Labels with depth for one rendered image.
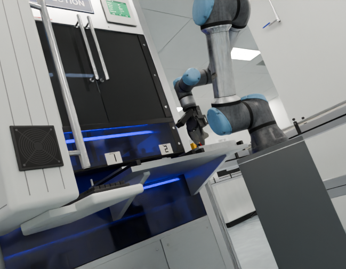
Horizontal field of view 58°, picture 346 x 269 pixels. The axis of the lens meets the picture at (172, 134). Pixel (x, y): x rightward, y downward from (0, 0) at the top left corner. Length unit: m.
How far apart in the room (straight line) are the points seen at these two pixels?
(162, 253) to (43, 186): 0.90
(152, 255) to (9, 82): 1.02
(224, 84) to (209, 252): 0.96
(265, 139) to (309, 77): 1.70
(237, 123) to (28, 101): 0.73
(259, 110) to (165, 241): 0.79
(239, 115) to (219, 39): 0.29
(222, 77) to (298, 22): 1.87
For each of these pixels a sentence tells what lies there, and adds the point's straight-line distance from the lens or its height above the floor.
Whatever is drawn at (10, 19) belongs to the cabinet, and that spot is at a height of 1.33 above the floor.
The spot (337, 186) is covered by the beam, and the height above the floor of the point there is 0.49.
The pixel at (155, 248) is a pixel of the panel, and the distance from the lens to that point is 1.58.
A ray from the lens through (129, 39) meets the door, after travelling 2.04.
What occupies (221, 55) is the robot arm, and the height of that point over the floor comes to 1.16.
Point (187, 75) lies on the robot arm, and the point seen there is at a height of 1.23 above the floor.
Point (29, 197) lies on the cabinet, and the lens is 0.80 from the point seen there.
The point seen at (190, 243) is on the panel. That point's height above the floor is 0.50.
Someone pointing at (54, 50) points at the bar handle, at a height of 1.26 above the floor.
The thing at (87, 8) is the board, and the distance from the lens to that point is 2.01.
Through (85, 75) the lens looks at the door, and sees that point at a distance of 1.72.
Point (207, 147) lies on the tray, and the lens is 1.42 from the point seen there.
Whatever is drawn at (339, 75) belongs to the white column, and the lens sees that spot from 2.80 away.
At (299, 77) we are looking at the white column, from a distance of 2.93.
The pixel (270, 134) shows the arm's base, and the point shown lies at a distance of 1.25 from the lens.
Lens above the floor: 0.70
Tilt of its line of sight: 13 degrees up
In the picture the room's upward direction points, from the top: 19 degrees counter-clockwise
